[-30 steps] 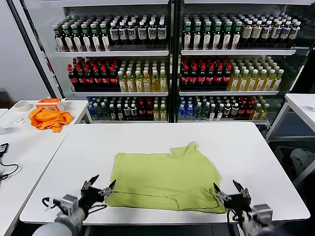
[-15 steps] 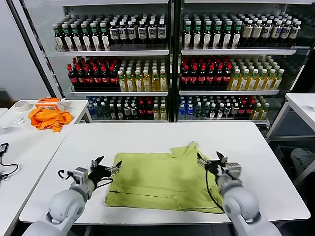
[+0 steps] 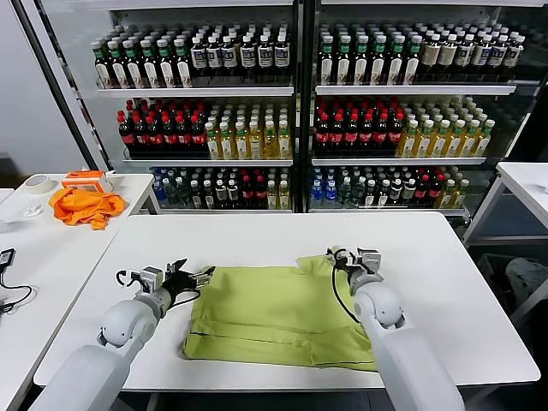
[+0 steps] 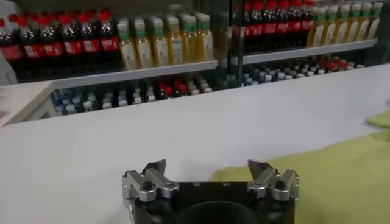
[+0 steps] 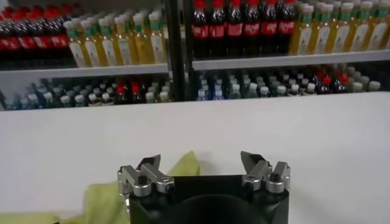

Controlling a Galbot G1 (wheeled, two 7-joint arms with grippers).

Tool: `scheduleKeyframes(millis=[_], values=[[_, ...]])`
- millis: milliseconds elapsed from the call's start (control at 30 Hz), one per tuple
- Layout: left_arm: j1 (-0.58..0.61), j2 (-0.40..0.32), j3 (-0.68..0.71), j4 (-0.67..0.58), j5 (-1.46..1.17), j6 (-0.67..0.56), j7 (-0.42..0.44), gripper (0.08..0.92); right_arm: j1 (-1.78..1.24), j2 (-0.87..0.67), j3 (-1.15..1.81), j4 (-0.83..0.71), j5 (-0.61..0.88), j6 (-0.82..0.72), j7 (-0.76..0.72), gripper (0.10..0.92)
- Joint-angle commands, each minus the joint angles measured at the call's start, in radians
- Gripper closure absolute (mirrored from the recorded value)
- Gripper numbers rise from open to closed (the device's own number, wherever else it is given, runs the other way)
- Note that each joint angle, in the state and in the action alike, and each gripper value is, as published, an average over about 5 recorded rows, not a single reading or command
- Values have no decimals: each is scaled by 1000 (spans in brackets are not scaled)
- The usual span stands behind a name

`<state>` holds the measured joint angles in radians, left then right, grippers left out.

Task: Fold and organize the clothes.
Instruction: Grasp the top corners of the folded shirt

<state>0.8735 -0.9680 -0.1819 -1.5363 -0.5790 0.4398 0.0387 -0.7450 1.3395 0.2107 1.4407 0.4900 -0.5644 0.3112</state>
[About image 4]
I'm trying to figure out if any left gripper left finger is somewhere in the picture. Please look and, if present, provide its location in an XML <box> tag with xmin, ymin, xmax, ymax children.
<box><xmin>121</xmin><ymin>159</ymin><xmax>180</xmax><ymax>211</ymax></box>

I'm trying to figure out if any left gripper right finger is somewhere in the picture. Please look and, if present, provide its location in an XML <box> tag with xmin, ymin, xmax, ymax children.
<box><xmin>247</xmin><ymin>159</ymin><xmax>300</xmax><ymax>202</ymax></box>

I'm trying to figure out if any light green T-shirt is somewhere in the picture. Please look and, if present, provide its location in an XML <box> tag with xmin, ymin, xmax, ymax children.
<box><xmin>208</xmin><ymin>111</ymin><xmax>390</xmax><ymax>224</ymax></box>

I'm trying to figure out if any white metal shelf board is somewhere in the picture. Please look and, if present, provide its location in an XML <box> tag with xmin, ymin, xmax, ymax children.
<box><xmin>242</xmin><ymin>38</ymin><xmax>378</xmax><ymax>65</ymax></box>
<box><xmin>50</xmin><ymin>60</ymin><xmax>219</xmax><ymax>89</ymax></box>

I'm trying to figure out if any yellow tea bottle white cap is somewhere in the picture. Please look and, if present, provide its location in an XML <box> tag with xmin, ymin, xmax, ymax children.
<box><xmin>181</xmin><ymin>15</ymin><xmax>199</xmax><ymax>63</ymax></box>
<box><xmin>151</xmin><ymin>18</ymin><xmax>170</xmax><ymax>67</ymax></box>
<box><xmin>166</xmin><ymin>16</ymin><xmax>183</xmax><ymax>65</ymax></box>
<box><xmin>333</xmin><ymin>5</ymin><xmax>350</xmax><ymax>44</ymax></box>
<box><xmin>367</xmin><ymin>2</ymin><xmax>384</xmax><ymax>40</ymax></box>
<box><xmin>117</xmin><ymin>23</ymin><xmax>138</xmax><ymax>71</ymax></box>
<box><xmin>307</xmin><ymin>7</ymin><xmax>325</xmax><ymax>48</ymax></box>
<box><xmin>322</xmin><ymin>5</ymin><xmax>338</xmax><ymax>46</ymax></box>
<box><xmin>133</xmin><ymin>19</ymin><xmax>155</xmax><ymax>68</ymax></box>
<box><xmin>196</xmin><ymin>14</ymin><xmax>214</xmax><ymax>61</ymax></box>
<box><xmin>356</xmin><ymin>2</ymin><xmax>372</xmax><ymax>41</ymax></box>
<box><xmin>346</xmin><ymin>3</ymin><xmax>362</xmax><ymax>43</ymax></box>

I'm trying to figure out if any cola bottle red cap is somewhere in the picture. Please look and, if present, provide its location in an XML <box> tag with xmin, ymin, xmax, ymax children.
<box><xmin>16</xmin><ymin>17</ymin><xmax>45</xmax><ymax>65</ymax></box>
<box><xmin>300</xmin><ymin>0</ymin><xmax>314</xmax><ymax>47</ymax></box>
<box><xmin>0</xmin><ymin>18</ymin><xmax>24</xmax><ymax>66</ymax></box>
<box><xmin>243</xmin><ymin>2</ymin><xmax>253</xmax><ymax>52</ymax></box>
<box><xmin>288</xmin><ymin>0</ymin><xmax>302</xmax><ymax>48</ymax></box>
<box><xmin>263</xmin><ymin>1</ymin><xmax>277</xmax><ymax>49</ymax></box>
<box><xmin>78</xmin><ymin>13</ymin><xmax>102</xmax><ymax>60</ymax></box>
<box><xmin>275</xmin><ymin>0</ymin><xmax>289</xmax><ymax>49</ymax></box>
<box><xmin>97</xmin><ymin>11</ymin><xmax>120</xmax><ymax>58</ymax></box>
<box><xmin>38</xmin><ymin>16</ymin><xmax>65</xmax><ymax>63</ymax></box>
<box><xmin>59</xmin><ymin>15</ymin><xmax>83</xmax><ymax>61</ymax></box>
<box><xmin>251</xmin><ymin>1</ymin><xmax>265</xmax><ymax>51</ymax></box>

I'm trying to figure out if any white side table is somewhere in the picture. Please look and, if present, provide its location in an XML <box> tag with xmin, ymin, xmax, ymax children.
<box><xmin>0</xmin><ymin>80</ymin><xmax>57</xmax><ymax>127</ymax></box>

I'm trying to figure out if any white beverage display cabinet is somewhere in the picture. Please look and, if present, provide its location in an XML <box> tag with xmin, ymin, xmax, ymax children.
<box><xmin>0</xmin><ymin>0</ymin><xmax>235</xmax><ymax>121</ymax></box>
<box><xmin>234</xmin><ymin>0</ymin><xmax>390</xmax><ymax>89</ymax></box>

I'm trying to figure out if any black vertical cabinet post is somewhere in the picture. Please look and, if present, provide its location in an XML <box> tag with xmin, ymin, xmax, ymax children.
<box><xmin>213</xmin><ymin>0</ymin><xmax>244</xmax><ymax>89</ymax></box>

